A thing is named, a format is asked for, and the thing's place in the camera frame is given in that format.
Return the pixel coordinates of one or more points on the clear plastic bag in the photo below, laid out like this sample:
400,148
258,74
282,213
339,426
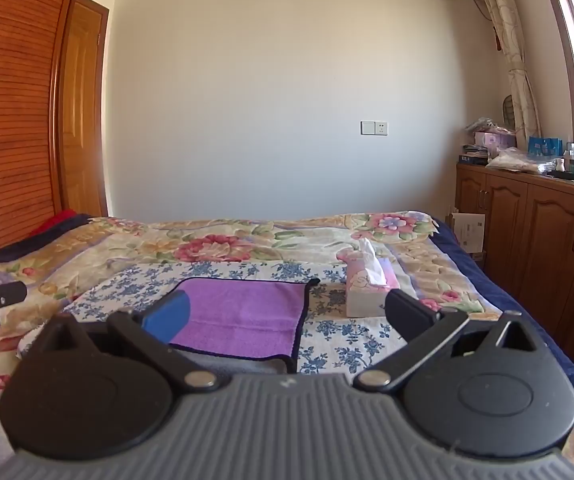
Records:
514,160

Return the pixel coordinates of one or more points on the patterned beige curtain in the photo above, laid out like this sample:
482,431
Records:
512,50

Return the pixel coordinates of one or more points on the white paper bag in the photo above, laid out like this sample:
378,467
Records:
469,232

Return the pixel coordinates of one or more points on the floral blanket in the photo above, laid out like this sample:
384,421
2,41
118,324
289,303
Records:
207,247

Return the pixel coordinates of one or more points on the red cloth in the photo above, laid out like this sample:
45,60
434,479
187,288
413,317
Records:
57,220

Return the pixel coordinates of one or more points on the blue box on cabinet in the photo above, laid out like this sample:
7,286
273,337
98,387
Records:
544,146

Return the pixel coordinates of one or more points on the grey towel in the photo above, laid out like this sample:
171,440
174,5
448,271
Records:
244,364

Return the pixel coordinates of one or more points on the purple towel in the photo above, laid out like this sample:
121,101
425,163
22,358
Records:
247,312

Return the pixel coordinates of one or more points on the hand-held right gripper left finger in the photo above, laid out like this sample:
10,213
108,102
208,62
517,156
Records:
168,317

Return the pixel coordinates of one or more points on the small white bottle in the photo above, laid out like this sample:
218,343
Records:
560,165

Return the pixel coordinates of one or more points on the blue floral white cloth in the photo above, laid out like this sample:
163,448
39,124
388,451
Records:
327,332

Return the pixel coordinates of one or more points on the pink tissue box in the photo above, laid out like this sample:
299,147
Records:
367,285

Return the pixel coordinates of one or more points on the woven hand fan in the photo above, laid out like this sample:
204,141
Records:
509,112

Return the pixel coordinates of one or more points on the white wall socket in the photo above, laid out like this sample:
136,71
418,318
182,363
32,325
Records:
374,128

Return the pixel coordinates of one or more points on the wooden slatted wardrobe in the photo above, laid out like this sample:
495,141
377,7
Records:
7,110

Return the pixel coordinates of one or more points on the wooden cabinet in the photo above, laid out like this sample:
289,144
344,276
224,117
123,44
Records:
542,240

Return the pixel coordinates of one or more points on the stack of dark books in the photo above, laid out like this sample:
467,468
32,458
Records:
473,156

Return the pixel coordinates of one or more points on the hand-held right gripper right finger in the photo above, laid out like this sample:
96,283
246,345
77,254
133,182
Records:
409,317

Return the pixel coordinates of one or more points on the wooden door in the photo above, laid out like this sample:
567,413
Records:
84,110

